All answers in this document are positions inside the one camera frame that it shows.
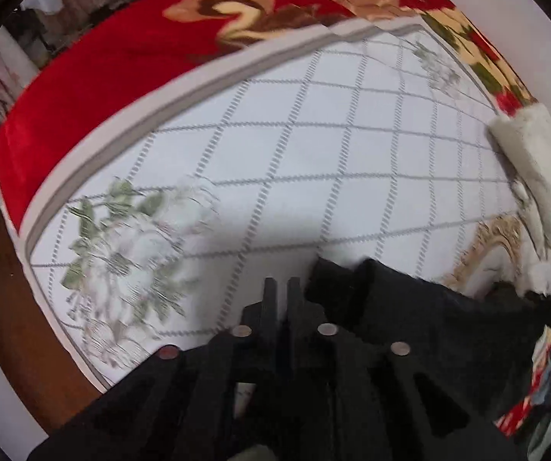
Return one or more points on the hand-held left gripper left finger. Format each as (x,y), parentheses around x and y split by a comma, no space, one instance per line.
(268,307)

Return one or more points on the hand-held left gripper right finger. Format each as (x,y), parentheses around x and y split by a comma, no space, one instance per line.
(299,307)

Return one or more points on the black leather jacket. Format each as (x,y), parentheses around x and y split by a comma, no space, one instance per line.
(439,326)

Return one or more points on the white diamond pattern mat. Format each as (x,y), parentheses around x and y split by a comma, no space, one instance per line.
(304,153)

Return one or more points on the white fluffy folded garment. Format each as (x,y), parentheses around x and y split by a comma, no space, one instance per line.
(535,168)

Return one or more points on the red floral blanket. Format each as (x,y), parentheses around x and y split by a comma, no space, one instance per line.
(112,57)

